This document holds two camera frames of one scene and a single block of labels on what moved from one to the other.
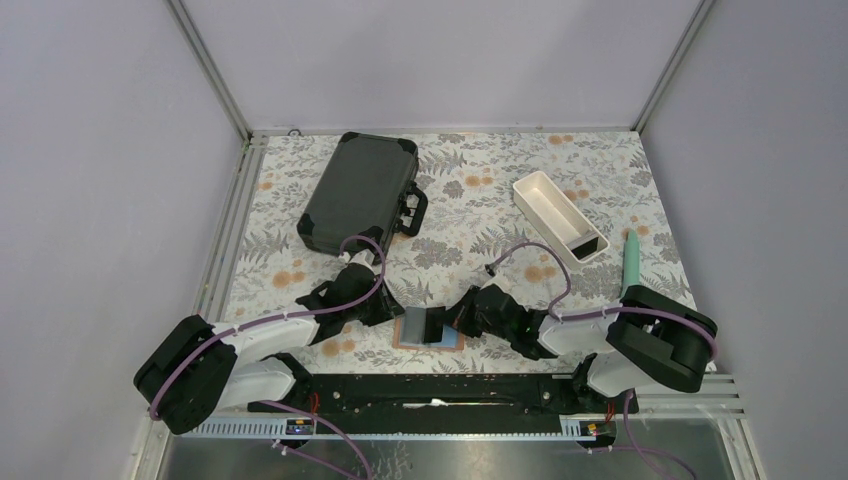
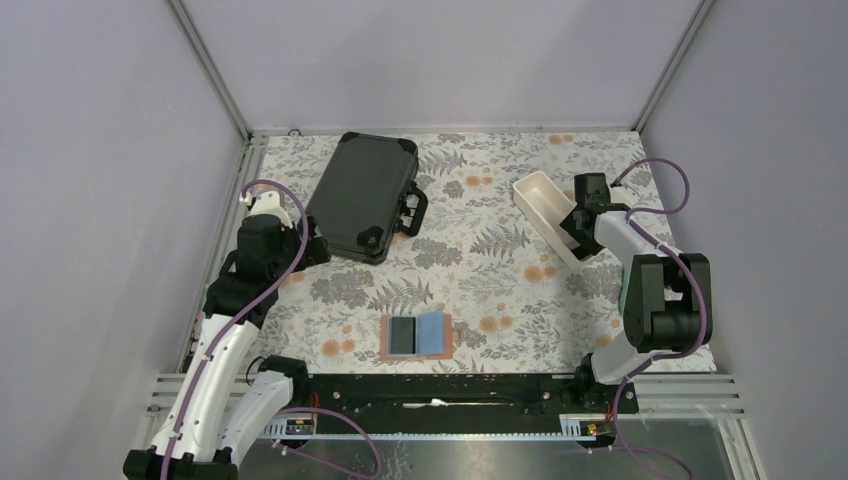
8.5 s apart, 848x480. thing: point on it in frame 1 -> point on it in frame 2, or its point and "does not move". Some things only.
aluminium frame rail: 219,268 does not move
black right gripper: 459,315 -> 568,224
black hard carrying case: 367,188 does not move
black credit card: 434,324 -> 403,335
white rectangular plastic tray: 565,228 does not move
